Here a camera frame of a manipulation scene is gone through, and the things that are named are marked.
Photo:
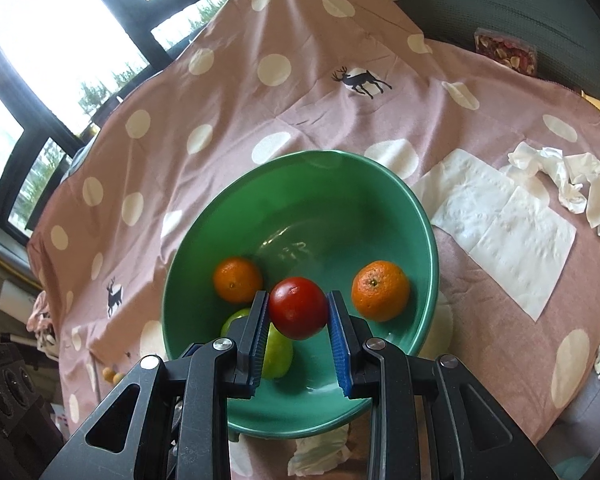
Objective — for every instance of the red tomato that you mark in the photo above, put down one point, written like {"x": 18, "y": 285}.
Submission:
{"x": 297, "y": 307}

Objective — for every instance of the pink patterned cloth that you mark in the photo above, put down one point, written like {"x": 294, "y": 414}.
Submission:
{"x": 40, "y": 320}

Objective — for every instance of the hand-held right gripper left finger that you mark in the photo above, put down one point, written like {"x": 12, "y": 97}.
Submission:
{"x": 257, "y": 340}

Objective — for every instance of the small tan ball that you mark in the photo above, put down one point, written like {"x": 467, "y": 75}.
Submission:
{"x": 109, "y": 374}
{"x": 119, "y": 378}

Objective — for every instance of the black device with dials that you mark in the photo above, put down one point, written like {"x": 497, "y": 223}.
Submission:
{"x": 10, "y": 400}

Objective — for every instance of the orange mandarin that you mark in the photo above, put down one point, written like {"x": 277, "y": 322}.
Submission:
{"x": 237, "y": 280}
{"x": 380, "y": 290}

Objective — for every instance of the clear dried snack packet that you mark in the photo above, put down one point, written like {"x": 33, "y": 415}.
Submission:
{"x": 505, "y": 52}

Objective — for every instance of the pink polka-dot blanket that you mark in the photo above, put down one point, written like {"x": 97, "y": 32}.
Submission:
{"x": 230, "y": 110}

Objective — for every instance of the white box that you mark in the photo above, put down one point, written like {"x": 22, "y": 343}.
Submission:
{"x": 17, "y": 297}

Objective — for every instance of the green citrus fruit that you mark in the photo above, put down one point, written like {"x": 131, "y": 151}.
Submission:
{"x": 280, "y": 355}

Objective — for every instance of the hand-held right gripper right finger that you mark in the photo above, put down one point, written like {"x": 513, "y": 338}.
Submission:
{"x": 340, "y": 350}

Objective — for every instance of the black-framed window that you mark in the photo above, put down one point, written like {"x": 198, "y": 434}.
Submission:
{"x": 130, "y": 10}

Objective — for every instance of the green bowl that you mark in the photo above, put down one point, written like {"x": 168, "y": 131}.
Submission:
{"x": 305, "y": 200}

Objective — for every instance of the flat white paper napkin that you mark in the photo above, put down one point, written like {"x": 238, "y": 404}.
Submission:
{"x": 505, "y": 230}

